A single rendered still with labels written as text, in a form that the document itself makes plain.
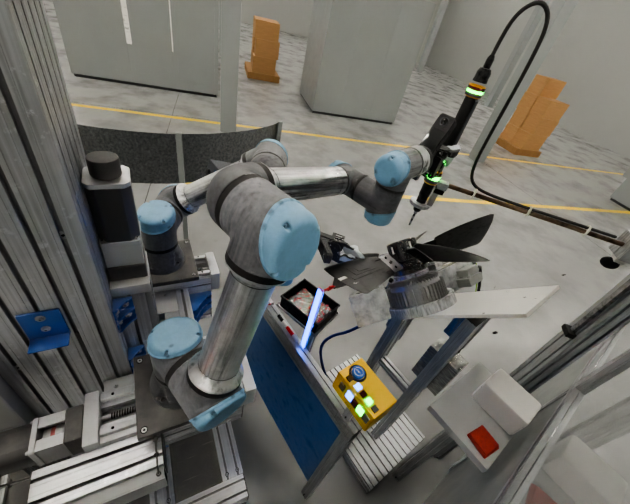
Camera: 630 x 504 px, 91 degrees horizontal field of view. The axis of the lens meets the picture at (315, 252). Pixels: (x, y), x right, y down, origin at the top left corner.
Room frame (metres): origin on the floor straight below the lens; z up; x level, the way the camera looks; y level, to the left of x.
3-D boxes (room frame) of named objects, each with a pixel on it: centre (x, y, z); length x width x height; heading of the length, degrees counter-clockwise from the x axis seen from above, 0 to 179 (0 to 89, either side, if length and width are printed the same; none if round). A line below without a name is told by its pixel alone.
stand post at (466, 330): (0.82, -0.63, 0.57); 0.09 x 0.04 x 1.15; 136
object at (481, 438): (0.53, -0.73, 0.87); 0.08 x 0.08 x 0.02; 36
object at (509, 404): (0.69, -0.84, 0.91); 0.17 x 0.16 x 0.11; 46
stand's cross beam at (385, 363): (0.90, -0.55, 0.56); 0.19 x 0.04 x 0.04; 46
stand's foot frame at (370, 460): (0.91, -0.53, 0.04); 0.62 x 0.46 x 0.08; 46
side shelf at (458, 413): (0.66, -0.77, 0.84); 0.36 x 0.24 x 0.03; 136
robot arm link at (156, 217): (0.80, 0.55, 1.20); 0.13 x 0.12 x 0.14; 9
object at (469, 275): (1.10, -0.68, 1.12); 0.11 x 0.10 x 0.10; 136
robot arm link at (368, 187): (0.74, -0.12, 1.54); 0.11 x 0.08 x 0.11; 55
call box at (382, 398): (0.49, -0.25, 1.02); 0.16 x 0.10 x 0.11; 46
